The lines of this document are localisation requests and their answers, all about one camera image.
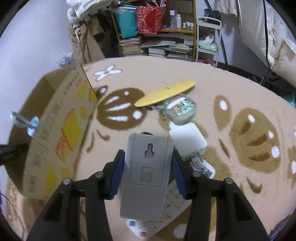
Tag white TV remote coloured buttons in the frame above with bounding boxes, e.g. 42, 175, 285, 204
125, 156, 216, 240

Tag brown cardboard box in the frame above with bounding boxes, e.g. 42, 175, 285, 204
6, 65, 97, 199

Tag white square power adapter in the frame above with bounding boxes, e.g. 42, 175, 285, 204
169, 123, 207, 161

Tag white wall remote holder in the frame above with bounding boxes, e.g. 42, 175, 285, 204
120, 133, 174, 221

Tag pale green earbuds case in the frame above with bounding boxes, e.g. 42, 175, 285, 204
163, 93, 197, 126

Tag yellow oval banana gadget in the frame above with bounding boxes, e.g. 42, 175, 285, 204
134, 79, 196, 108

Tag light blue cylinder device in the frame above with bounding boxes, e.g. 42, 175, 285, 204
10, 111, 40, 138

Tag beige patterned blanket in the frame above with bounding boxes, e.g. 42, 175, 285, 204
6, 57, 295, 239

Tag bag of plush toys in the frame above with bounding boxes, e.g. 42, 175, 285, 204
57, 51, 75, 68

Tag beige hanging trousers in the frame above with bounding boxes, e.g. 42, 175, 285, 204
68, 16, 105, 65

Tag white puffer jacket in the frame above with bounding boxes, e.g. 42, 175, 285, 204
66, 0, 113, 25

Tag stack of books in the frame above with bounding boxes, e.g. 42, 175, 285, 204
119, 37, 143, 57

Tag teal storage bag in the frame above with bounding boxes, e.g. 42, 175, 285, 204
111, 5, 138, 39

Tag white rolling cart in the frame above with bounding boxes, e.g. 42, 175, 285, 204
196, 16, 222, 67

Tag white reclining chair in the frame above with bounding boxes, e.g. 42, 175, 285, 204
238, 1, 295, 86

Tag red patterned gift bag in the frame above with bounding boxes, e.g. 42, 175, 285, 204
136, 6, 166, 35

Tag wooden bookshelf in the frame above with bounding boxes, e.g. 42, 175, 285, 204
110, 1, 197, 62

